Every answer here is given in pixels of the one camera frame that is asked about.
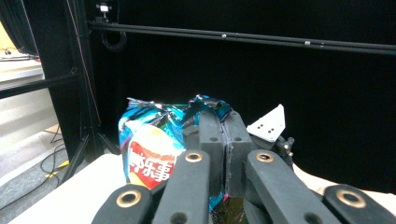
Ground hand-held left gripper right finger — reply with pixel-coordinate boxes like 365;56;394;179
223;110;254;198

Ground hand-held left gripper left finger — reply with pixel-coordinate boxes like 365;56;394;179
198;110;226;198

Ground blue chips bag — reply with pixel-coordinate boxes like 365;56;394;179
118;93;247;224

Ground black curtain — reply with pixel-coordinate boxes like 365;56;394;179
83;0;396;194

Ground black tripod stand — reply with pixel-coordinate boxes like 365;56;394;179
59;124;121;185

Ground white table mat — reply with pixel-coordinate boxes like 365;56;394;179
8;153;396;224

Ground yellow floor tape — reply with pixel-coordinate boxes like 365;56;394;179
45;160;71;179

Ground black horizontal bar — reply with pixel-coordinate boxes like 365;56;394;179
0;73;82;101

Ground black frame bar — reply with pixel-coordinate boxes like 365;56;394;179
88;21;396;57

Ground coiled black cable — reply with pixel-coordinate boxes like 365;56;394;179
100;29;128;53

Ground thin red cable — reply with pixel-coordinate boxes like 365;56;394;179
64;0;103;125

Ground black floor cables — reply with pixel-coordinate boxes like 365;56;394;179
39;124;68;185

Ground small mounted camera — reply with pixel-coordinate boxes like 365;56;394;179
95;1;113;13

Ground black vertical frame post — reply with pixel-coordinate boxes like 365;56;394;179
22;0;94;157

